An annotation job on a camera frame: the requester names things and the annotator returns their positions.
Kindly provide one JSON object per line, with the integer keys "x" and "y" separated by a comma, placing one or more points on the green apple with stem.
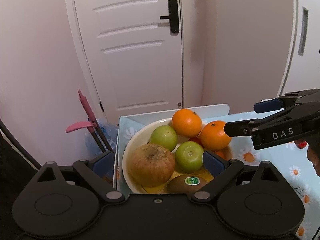
{"x": 165, "y": 136}

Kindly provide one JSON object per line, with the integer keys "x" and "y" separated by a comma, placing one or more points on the brown kiwi with sticker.
{"x": 186, "y": 184}

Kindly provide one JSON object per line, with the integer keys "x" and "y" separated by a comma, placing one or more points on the cream yellow cartoon plate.
{"x": 142, "y": 137}

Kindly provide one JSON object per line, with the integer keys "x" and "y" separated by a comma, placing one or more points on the white panel door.
{"x": 133, "y": 60}

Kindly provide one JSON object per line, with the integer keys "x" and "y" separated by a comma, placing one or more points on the large orange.
{"x": 213, "y": 136}
{"x": 186, "y": 123}

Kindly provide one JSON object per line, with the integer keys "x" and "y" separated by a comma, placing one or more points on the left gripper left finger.
{"x": 97, "y": 176}

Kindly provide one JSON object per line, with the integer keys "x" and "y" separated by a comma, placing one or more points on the small tangerine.
{"x": 221, "y": 154}

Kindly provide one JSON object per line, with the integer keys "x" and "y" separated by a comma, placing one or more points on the white wardrobe sliding door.
{"x": 302, "y": 66}

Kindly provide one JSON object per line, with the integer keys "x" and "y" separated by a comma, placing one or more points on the grey curved pole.
{"x": 18, "y": 146}

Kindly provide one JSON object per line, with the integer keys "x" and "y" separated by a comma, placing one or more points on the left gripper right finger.
{"x": 223, "y": 172}

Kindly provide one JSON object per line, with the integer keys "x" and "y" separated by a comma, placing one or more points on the red cherry tomato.
{"x": 196, "y": 140}
{"x": 301, "y": 143}

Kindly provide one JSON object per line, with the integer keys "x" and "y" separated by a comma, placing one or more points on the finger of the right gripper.
{"x": 243, "y": 128}
{"x": 287, "y": 100}

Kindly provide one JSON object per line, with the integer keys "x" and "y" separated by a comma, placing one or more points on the large red yellow apple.
{"x": 152, "y": 165}

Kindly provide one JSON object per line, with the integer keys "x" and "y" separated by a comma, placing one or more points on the black door handle lock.
{"x": 173, "y": 16}

